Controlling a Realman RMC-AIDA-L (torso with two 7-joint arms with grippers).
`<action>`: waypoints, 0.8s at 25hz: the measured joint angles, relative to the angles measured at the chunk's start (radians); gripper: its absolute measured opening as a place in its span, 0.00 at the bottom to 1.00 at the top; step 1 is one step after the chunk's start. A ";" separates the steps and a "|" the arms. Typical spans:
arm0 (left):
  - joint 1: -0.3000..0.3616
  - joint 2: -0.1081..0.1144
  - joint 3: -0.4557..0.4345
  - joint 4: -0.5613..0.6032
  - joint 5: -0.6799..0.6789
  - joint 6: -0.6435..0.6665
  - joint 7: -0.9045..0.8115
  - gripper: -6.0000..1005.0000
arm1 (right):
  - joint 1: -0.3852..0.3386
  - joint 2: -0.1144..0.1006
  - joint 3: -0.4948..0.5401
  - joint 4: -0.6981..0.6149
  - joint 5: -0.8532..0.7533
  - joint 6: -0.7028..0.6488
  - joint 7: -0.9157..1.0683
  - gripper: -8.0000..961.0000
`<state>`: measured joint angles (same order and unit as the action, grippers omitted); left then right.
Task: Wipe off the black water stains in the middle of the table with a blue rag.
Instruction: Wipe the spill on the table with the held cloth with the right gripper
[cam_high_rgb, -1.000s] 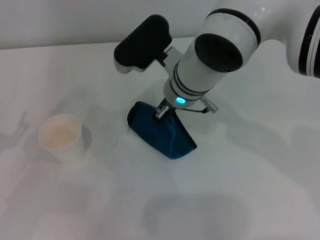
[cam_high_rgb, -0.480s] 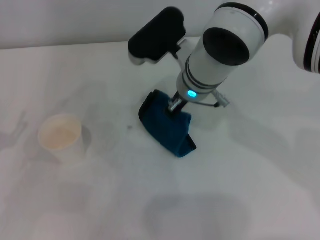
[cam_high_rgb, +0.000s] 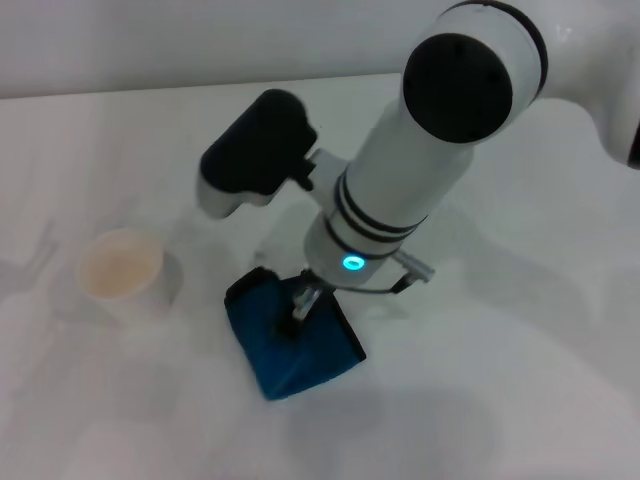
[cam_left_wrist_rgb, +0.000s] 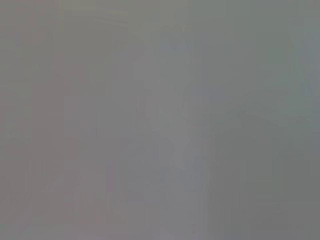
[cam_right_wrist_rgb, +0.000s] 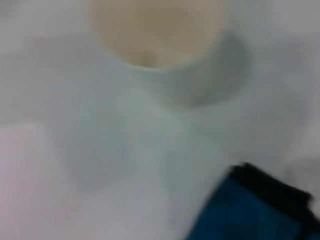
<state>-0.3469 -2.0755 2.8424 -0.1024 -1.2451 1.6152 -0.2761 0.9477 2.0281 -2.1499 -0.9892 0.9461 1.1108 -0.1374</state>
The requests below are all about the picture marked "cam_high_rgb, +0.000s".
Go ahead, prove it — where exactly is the blue rag with black trim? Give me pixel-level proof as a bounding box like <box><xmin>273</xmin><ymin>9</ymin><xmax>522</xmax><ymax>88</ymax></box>
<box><xmin>223</xmin><ymin>266</ymin><xmax>368</xmax><ymax>402</ymax></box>

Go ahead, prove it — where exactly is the grey cable with metal plug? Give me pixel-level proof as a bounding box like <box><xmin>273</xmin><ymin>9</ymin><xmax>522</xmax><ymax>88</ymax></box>
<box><xmin>343</xmin><ymin>251</ymin><xmax>437</xmax><ymax>297</ymax></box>

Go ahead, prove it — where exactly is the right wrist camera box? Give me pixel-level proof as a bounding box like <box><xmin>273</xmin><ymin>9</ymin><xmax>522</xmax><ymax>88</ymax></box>
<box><xmin>194</xmin><ymin>89</ymin><xmax>320</xmax><ymax>220</ymax></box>

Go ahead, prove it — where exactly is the white paper cup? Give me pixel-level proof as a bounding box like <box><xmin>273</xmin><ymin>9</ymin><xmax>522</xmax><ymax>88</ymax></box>
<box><xmin>74</xmin><ymin>226</ymin><xmax>185</xmax><ymax>324</ymax></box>

